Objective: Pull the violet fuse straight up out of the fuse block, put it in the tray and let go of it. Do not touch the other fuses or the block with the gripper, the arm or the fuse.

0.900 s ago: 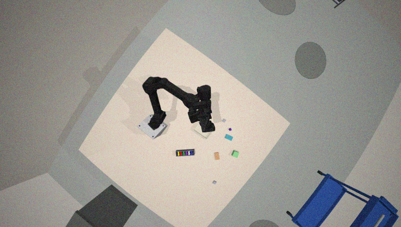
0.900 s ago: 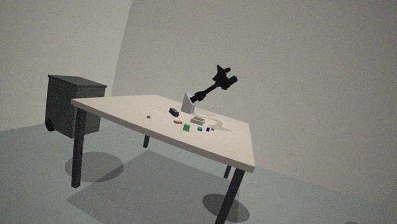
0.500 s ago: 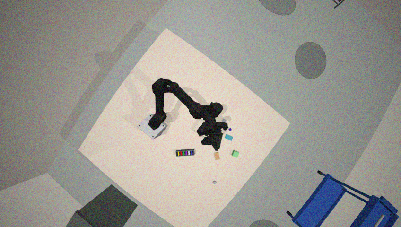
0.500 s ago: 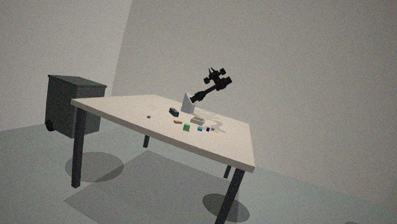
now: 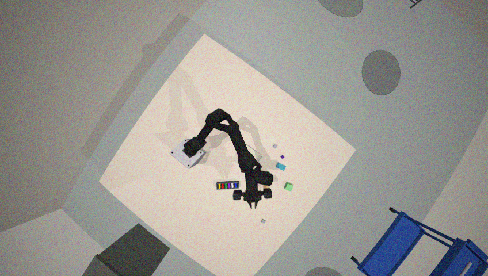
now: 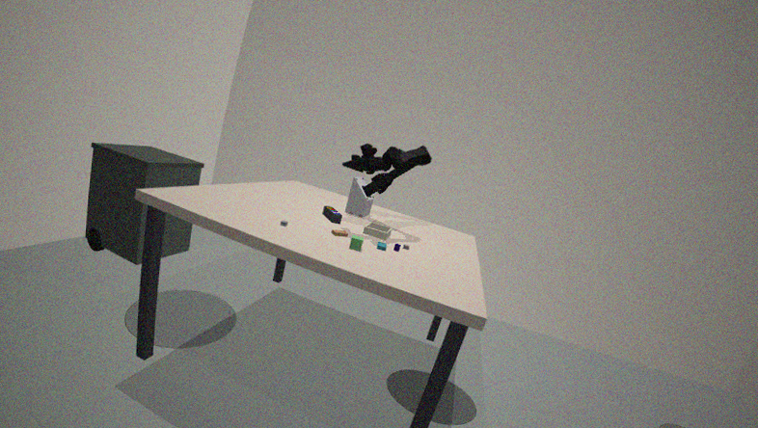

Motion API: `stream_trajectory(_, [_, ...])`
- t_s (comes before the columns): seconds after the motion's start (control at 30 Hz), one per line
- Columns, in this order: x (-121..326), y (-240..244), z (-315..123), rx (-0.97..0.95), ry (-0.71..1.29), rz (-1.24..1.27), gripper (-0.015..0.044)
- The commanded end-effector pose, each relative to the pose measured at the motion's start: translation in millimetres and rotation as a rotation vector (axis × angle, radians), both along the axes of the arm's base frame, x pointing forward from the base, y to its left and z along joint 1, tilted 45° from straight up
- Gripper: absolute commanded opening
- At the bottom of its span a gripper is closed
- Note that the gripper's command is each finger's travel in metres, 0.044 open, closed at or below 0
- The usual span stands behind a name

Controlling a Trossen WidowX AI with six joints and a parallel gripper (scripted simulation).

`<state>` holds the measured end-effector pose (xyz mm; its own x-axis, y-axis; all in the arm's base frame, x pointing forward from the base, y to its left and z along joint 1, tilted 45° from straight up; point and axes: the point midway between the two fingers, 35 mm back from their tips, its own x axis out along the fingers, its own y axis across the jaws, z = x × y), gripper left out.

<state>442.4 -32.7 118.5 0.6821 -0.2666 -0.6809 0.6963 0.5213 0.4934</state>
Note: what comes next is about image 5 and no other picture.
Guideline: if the teal rectangular block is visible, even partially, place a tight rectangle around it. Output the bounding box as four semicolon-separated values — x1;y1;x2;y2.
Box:
276;163;286;171

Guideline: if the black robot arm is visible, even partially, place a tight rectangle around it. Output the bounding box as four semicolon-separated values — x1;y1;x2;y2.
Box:
183;108;273;204

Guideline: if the light green cube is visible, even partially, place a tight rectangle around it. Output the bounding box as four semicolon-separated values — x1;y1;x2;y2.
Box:
284;182;294;191

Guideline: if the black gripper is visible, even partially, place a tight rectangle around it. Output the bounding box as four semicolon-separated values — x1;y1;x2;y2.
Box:
232;183;272;209

